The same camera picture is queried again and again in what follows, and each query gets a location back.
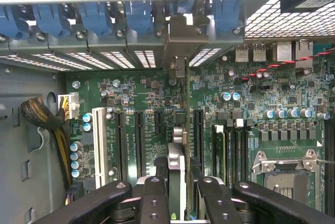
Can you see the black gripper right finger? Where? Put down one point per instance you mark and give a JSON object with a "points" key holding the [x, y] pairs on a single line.
{"points": [[274, 203]]}

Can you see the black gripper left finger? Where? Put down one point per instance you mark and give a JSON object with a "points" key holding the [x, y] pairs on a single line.
{"points": [[99, 197]]}

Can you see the CPU socket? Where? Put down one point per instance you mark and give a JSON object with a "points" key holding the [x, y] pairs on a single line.
{"points": [[285, 184]]}

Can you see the white expansion slot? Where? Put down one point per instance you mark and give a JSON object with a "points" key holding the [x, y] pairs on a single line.
{"points": [[99, 143]]}

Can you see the black RAM slot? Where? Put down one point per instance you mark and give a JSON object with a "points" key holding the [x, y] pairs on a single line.
{"points": [[246, 153], [238, 156], [230, 156], [329, 169]]}

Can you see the thin locking lever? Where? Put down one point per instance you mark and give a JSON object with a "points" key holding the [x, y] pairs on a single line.
{"points": [[325, 161]]}

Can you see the short black expansion slot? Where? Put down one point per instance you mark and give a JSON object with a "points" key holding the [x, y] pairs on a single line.
{"points": [[158, 122]]}

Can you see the white power connector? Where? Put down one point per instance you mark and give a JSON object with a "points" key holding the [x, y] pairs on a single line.
{"points": [[72, 103]]}

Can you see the green motherboard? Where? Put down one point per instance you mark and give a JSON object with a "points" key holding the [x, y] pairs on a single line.
{"points": [[131, 90]]}

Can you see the open black PC case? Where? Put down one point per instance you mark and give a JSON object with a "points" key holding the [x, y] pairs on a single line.
{"points": [[78, 44]]}

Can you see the blue slot clip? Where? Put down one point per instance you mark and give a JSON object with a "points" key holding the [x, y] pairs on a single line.
{"points": [[138, 17], [13, 22], [49, 20], [94, 18], [226, 14], [183, 6]]}

